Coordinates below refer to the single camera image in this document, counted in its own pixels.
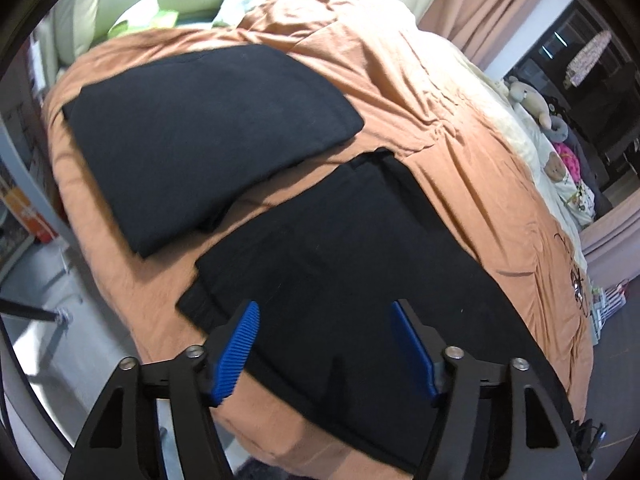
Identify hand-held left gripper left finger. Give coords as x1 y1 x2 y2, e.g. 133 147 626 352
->
62 300 261 480

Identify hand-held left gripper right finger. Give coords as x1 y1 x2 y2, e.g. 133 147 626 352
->
391 300 583 480

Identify black pants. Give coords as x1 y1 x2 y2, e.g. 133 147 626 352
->
176 147 576 476
61 44 365 258

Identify folded black pants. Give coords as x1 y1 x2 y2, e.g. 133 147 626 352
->
61 44 365 258

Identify pink curtain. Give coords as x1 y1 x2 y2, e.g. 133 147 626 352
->
580 180 640 281
420 0 561 68

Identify black metal rod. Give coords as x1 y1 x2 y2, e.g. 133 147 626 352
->
0 297 71 326

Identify white patterned cloth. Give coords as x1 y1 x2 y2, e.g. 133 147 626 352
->
570 180 598 221

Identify bear print pillow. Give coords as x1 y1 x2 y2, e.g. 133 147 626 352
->
530 130 596 231

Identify orange blanket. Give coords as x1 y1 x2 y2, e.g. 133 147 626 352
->
40 0 596 476

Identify pink fluffy cloth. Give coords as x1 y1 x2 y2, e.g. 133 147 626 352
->
552 142 583 181

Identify orange box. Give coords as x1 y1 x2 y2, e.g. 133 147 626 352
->
0 180 56 246

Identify cream pillow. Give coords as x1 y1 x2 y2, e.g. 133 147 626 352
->
445 40 556 161

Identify grey plush toy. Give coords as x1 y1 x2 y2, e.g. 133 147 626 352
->
542 110 571 143

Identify beige plush toy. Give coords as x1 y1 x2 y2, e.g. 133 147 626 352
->
505 76 553 126

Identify black hanging coat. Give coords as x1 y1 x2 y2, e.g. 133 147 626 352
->
570 75 640 146

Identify green tissue packet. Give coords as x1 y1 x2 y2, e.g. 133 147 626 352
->
107 0 181 38

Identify floral hanging garment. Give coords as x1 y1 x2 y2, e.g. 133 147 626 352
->
562 30 613 86

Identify pale blue cloth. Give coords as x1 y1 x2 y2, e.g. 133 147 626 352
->
212 0 281 28

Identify tangled black cable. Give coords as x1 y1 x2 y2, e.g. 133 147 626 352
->
552 232 591 316

